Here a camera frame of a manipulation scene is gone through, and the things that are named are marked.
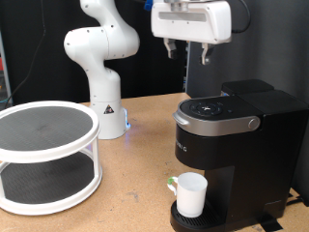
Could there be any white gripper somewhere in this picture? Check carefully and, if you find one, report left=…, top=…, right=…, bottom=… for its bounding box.
left=151, top=0, right=233, bottom=66

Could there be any black Keurig coffee machine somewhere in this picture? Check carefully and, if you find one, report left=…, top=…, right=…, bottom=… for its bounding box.
left=169, top=78, right=309, bottom=232

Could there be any white mug with green tape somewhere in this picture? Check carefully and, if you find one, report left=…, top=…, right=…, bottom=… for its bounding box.
left=166, top=171, right=209, bottom=218

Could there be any white two-tier turntable shelf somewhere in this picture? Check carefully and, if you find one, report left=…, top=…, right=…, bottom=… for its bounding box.
left=0, top=100, right=103, bottom=217

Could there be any grey metal frame post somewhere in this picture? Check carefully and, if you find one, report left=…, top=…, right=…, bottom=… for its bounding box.
left=183, top=42, right=192, bottom=93

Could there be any blue cable clip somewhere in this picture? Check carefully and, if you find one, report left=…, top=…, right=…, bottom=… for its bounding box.
left=143, top=0, right=155, bottom=12

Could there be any thin black hanging cable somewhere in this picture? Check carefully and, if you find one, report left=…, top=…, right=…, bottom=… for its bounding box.
left=7, top=0, right=46, bottom=105

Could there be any black power cord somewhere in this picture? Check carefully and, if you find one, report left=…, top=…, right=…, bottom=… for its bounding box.
left=284, top=195, right=306, bottom=208

